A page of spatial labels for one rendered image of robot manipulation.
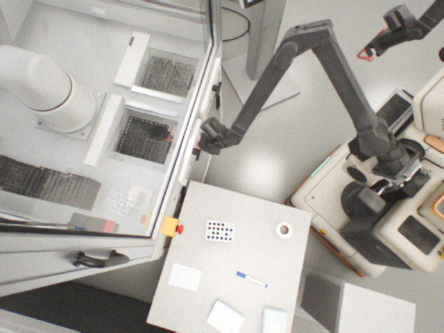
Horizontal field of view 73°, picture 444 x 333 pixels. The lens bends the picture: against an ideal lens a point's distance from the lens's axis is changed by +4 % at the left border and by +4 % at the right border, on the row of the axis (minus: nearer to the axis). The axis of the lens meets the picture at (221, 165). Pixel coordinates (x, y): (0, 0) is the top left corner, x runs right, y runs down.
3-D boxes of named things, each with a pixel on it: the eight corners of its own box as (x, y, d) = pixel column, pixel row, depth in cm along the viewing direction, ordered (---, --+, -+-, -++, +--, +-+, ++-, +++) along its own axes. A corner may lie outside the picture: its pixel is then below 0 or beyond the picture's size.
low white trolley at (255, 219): (282, 223, 206) (312, 212, 133) (261, 318, 191) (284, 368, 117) (202, 201, 211) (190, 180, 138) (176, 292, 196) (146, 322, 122)
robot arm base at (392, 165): (397, 180, 91) (421, 154, 93) (387, 161, 87) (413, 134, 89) (371, 173, 98) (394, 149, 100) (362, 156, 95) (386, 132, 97)
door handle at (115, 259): (134, 254, 72) (102, 258, 54) (130, 265, 71) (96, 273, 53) (115, 249, 72) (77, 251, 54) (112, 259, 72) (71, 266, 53)
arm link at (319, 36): (324, 14, 69) (327, 1, 76) (273, 46, 77) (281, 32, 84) (394, 152, 87) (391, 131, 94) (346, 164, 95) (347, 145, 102)
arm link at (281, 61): (302, 50, 75) (308, 34, 83) (283, 38, 75) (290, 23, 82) (234, 151, 107) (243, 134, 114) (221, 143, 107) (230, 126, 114)
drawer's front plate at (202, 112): (220, 71, 146) (220, 57, 135) (205, 123, 139) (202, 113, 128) (217, 70, 146) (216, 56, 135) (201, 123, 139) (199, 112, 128)
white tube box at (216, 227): (234, 223, 132) (234, 223, 128) (233, 242, 130) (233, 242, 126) (207, 220, 132) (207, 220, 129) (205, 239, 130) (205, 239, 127)
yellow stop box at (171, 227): (182, 220, 125) (179, 219, 118) (176, 237, 123) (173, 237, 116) (170, 217, 125) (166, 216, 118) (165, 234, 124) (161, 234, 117)
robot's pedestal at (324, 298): (344, 279, 196) (418, 302, 123) (338, 328, 189) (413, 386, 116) (299, 265, 199) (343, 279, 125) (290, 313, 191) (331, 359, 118)
